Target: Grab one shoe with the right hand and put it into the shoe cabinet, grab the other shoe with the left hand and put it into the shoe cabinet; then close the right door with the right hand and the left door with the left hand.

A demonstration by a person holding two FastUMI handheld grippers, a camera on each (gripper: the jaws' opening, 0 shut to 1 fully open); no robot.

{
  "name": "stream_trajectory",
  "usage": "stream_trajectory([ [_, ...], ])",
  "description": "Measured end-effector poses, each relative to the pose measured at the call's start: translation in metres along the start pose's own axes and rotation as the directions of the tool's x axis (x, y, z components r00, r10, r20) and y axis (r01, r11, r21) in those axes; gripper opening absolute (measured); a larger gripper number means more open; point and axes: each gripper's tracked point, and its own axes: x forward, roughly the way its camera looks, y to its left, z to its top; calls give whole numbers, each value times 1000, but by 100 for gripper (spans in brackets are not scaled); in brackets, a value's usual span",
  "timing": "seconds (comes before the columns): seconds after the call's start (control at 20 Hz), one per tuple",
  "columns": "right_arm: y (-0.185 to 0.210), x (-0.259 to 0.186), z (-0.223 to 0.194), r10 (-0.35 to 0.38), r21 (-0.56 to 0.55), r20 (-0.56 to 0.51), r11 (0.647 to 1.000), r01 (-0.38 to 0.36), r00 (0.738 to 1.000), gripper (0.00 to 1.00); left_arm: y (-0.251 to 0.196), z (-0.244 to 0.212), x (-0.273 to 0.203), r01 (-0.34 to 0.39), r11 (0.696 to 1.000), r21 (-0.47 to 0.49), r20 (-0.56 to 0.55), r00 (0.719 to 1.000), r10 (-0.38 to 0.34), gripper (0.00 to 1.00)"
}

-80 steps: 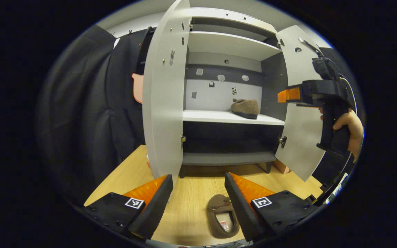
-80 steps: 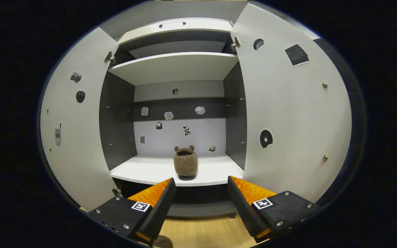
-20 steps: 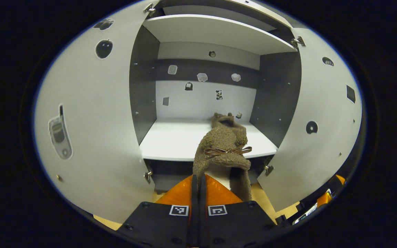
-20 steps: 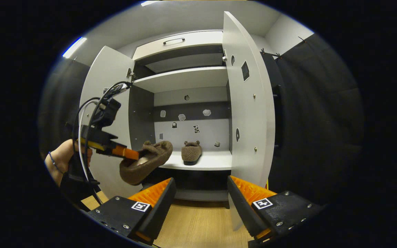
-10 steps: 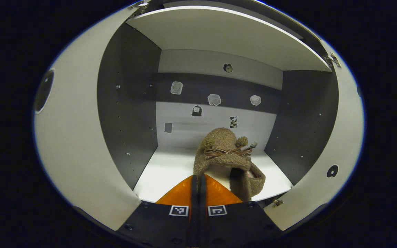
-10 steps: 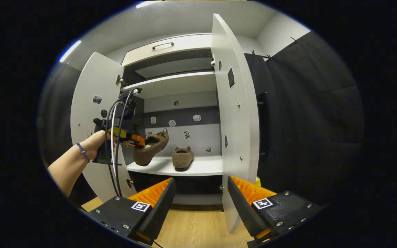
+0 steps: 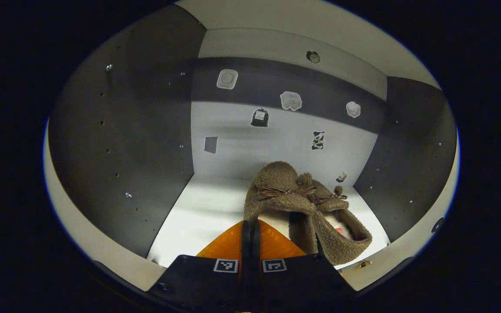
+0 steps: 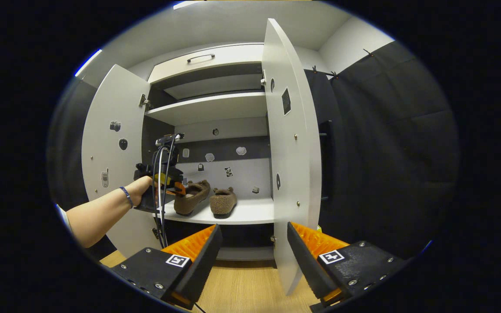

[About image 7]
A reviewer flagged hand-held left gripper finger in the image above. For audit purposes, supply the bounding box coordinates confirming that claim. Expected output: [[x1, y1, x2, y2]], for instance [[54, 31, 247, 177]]
[[250, 220, 357, 313], [146, 220, 252, 313]]

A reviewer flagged brown fuzzy shoe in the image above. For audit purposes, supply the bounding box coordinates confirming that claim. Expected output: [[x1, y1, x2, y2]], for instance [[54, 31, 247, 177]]
[[296, 173, 373, 266], [243, 161, 321, 257]]

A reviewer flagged white shoe cabinet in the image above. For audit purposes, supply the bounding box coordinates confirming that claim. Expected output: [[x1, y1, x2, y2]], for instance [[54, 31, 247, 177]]
[[44, 0, 460, 268]]

